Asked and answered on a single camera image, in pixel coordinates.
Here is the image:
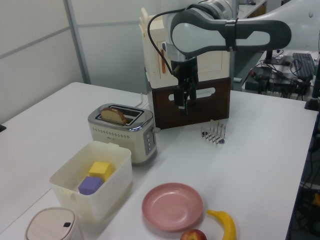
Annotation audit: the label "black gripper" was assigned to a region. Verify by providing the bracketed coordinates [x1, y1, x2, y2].
[170, 56, 198, 116]

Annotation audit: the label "cream two-slot toaster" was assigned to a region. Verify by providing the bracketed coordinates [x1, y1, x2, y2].
[87, 103, 161, 166]

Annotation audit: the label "dark brown wooden crate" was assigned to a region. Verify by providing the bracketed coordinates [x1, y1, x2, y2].
[151, 76, 231, 130]

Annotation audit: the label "metal toast rack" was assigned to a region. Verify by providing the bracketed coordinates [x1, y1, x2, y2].
[200, 119, 227, 145]

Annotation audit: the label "cream wooden cabinet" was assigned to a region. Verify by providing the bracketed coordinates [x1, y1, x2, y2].
[138, 7, 231, 89]

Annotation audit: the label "toast bread slice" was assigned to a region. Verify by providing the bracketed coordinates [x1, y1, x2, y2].
[100, 106, 128, 125]

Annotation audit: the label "black monitor stand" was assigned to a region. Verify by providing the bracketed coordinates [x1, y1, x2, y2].
[262, 49, 294, 66]

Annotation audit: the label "pink plate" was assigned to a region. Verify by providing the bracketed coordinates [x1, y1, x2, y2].
[141, 182, 204, 232]

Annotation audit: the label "yellow foam block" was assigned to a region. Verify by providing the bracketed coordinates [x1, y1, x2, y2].
[88, 161, 114, 182]

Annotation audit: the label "black keyboard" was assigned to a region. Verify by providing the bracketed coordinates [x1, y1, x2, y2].
[291, 52, 317, 77]

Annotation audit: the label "white plastic storage box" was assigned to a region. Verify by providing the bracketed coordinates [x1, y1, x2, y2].
[49, 140, 133, 222]

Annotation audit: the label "purple foam block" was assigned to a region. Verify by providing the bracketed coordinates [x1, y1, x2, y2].
[77, 175, 103, 196]

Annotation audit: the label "yellow banana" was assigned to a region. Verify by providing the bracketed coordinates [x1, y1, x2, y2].
[206, 209, 237, 240]

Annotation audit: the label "red apple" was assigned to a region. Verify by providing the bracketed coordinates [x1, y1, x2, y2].
[179, 228, 208, 240]

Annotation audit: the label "beige container lid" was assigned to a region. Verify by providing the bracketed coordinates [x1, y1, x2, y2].
[24, 207, 85, 240]

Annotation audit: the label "white toaster power cord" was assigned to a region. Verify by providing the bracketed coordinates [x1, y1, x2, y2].
[134, 92, 144, 108]

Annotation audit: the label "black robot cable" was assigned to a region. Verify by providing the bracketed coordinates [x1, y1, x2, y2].
[147, 6, 201, 76]

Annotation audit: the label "tangled black cables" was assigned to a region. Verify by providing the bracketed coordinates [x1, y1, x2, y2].
[247, 62, 313, 101]

